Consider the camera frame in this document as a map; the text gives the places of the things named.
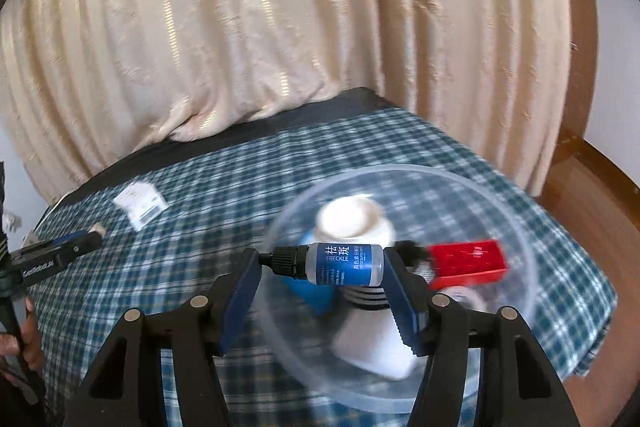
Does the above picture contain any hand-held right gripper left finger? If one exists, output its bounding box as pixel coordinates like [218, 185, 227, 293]
[60, 248, 263, 427]

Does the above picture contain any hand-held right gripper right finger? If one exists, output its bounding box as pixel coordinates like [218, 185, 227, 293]
[382, 244, 581, 427]

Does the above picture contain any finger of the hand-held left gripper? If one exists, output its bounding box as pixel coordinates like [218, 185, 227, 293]
[47, 238, 99, 261]
[12, 227, 105, 254]

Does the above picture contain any white sponge block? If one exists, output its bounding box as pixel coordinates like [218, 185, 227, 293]
[332, 307, 418, 380]

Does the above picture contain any white tape roll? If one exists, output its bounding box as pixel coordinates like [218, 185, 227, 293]
[442, 287, 488, 313]

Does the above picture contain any blue wet wipes packet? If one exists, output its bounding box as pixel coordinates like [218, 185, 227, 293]
[287, 229, 351, 315]

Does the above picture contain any blue label dropper bottle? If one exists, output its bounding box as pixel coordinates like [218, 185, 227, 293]
[259, 242, 386, 286]

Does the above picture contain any red plastic box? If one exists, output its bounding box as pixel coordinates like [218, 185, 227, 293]
[430, 239, 508, 292]

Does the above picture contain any clear plastic bowl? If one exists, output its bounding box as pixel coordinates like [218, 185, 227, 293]
[260, 164, 541, 413]

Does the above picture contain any person's left hand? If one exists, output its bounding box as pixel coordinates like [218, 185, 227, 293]
[0, 297, 47, 373]

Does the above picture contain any black striped item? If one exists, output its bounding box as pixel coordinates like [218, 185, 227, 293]
[345, 287, 392, 311]

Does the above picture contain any white paper box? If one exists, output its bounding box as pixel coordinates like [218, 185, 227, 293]
[114, 181, 168, 233]

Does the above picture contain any blue plaid tablecloth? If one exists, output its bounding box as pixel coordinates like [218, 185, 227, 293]
[25, 107, 618, 427]

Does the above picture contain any beige curtain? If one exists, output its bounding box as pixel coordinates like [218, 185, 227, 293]
[0, 0, 601, 208]

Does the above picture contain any brown wooden frame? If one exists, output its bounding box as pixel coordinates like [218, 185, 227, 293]
[542, 0, 640, 268]

